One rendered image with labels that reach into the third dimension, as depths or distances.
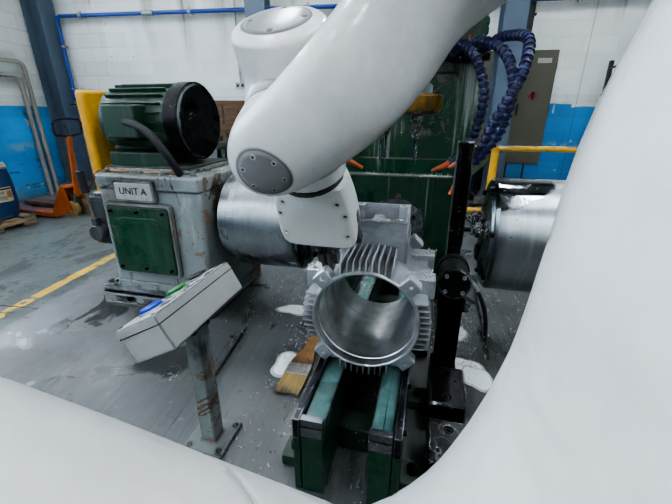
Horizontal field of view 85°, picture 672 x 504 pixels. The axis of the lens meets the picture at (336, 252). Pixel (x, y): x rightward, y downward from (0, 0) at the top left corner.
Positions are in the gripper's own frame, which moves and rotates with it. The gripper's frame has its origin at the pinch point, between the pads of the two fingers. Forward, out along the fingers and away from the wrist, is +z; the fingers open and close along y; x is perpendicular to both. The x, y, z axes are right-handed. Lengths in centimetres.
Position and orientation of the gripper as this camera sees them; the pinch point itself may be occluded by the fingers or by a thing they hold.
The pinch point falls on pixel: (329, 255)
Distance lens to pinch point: 55.0
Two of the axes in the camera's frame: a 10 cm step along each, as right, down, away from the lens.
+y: 9.7, 0.9, -2.3
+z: 1.2, 6.3, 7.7
